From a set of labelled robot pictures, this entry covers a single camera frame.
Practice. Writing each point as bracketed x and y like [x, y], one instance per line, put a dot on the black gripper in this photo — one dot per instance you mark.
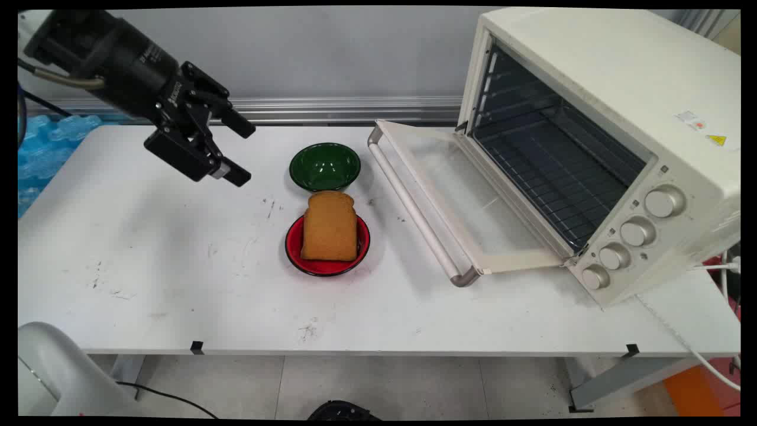
[142, 71]

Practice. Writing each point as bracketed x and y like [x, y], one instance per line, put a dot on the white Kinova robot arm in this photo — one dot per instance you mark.
[53, 367]

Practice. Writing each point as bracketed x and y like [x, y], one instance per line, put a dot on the green bowl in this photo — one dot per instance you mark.
[324, 168]

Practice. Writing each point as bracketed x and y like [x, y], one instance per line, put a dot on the brown bread slice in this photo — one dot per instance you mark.
[329, 228]

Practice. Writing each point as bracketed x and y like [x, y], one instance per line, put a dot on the blue water bottle pack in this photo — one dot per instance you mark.
[44, 154]

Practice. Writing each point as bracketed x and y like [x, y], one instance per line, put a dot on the red plate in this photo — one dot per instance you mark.
[325, 268]

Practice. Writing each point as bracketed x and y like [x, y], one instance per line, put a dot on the black tape piece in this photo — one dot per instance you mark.
[197, 348]
[632, 350]

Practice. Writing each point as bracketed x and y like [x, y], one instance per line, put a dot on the grey table leg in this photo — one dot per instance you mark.
[127, 368]
[627, 378]

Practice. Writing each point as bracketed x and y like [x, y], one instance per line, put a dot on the black round floor object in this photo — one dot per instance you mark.
[343, 411]

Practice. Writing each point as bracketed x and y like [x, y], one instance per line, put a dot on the cream toaster oven body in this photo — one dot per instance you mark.
[621, 71]

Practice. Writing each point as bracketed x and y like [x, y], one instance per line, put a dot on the large silver oven knob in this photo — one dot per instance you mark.
[663, 202]

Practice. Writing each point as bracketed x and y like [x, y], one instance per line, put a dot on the white label sticker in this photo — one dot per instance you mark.
[691, 120]

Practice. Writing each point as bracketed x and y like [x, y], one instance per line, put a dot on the yellow warning sticker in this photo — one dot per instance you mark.
[716, 140]

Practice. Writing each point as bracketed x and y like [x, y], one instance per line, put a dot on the orange floor object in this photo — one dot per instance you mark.
[692, 393]

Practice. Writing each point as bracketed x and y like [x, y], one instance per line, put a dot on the aluminium rail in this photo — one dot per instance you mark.
[325, 109]

